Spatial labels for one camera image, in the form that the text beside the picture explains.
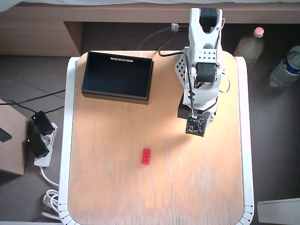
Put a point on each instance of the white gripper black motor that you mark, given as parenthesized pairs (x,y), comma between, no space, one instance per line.
(182,110)

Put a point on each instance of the red lego block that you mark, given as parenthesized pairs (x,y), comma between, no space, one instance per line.
(146,156)

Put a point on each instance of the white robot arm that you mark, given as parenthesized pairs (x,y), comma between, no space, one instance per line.
(194,35)

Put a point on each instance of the black cardboard box bin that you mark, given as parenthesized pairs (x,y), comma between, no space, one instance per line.
(117,75)

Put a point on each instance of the yellow juice bottle pink cap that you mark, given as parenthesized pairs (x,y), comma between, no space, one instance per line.
(249,47)

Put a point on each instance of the clear plastic water bottle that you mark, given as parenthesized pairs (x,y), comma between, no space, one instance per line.
(283,69)

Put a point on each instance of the white label strip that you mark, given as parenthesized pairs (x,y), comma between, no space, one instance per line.
(121,59)

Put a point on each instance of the white box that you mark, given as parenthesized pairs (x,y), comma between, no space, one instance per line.
(281,212)

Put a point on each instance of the black power adapter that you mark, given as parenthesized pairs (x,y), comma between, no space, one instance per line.
(37,145)
(43,123)

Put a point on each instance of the white power strip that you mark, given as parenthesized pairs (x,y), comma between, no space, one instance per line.
(43,161)

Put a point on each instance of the brown wooden box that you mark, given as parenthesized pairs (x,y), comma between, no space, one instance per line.
(11,152)

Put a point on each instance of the flat black device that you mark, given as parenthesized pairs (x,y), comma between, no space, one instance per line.
(3,136)

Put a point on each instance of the white bed sheet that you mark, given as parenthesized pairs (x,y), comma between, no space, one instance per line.
(7,4)

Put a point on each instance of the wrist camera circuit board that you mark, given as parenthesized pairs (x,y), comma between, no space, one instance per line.
(195,125)

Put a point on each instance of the white table frame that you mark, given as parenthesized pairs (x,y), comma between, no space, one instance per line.
(66,117)

